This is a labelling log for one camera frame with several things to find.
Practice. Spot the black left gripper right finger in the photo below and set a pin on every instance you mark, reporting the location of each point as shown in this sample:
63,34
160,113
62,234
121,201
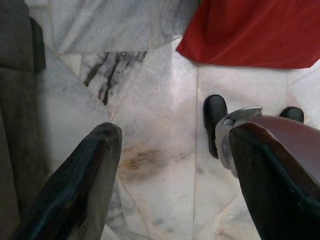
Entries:
275,180

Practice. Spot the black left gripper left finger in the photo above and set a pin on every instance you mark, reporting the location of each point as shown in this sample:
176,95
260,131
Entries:
82,180

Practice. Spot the robot black right foot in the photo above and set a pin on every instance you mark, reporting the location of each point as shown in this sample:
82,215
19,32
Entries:
292,113

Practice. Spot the grey fabric sofa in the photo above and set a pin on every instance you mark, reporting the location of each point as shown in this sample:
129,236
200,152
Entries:
17,100

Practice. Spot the robot black foot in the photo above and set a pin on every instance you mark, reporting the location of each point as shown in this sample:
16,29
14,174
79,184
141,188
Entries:
292,113
215,112

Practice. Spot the red fabric pillow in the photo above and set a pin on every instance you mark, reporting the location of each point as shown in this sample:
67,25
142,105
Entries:
250,32

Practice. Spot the robot black left foot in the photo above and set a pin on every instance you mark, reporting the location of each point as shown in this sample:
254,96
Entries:
215,112

